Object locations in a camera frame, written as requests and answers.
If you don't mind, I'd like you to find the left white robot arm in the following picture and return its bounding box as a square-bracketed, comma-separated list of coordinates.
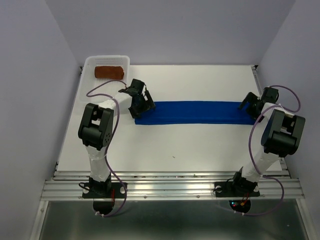
[78, 78, 156, 197]

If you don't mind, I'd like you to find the aluminium rail frame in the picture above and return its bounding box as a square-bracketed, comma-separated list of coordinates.
[28, 64, 310, 240]

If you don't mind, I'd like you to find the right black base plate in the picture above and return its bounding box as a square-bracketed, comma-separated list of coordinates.
[213, 181, 261, 198]

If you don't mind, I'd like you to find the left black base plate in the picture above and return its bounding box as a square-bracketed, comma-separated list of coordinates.
[78, 182, 126, 200]

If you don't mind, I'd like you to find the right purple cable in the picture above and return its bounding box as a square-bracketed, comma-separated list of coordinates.
[214, 85, 301, 216]

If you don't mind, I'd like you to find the white plastic basket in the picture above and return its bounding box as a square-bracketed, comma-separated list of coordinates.
[77, 55, 130, 103]

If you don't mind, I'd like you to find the brown towel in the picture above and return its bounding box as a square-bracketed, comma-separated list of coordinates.
[94, 66, 125, 80]

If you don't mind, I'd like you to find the blue towel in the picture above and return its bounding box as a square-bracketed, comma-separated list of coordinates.
[134, 101, 255, 126]

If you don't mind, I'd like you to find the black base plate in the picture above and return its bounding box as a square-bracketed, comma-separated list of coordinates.
[78, 182, 126, 200]
[213, 181, 261, 198]

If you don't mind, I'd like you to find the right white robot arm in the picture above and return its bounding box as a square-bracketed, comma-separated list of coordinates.
[230, 85, 306, 195]

